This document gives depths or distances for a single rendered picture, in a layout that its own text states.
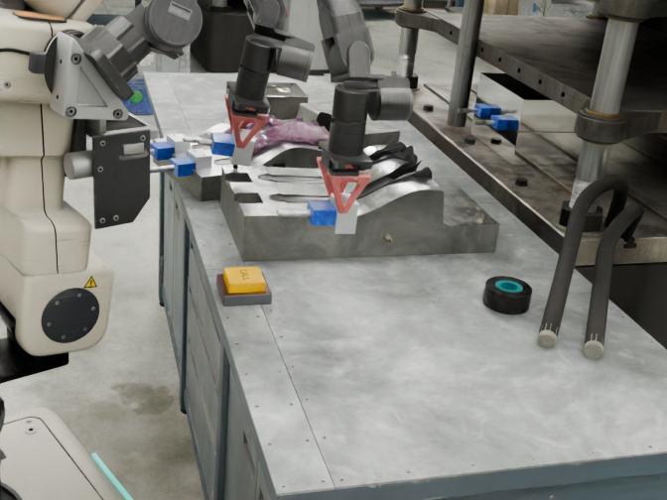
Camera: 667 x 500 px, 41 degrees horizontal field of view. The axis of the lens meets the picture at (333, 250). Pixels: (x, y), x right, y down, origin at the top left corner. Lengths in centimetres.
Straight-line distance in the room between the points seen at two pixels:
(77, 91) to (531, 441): 78
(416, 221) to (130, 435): 116
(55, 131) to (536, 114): 128
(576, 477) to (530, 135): 127
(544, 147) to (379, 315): 103
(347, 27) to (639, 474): 78
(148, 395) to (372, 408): 150
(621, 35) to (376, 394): 94
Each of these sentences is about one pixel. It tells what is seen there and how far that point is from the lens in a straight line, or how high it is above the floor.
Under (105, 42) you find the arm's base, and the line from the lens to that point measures 132.
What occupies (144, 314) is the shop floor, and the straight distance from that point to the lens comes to 309.
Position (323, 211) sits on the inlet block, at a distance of 147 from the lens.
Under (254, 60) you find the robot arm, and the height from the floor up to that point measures 113.
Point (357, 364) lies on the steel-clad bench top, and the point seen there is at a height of 80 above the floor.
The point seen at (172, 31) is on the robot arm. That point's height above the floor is 124.
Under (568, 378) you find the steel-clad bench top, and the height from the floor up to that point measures 80.
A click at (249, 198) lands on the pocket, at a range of 169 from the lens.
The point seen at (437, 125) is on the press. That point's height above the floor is 79.
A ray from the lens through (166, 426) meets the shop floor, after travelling 255.
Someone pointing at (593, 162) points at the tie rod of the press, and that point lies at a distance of 195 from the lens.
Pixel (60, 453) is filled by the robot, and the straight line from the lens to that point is 202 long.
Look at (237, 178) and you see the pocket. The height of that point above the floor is 88.
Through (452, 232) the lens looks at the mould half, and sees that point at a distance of 172.
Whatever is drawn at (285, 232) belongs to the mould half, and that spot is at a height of 86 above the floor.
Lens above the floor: 150
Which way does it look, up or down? 24 degrees down
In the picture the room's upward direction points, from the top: 6 degrees clockwise
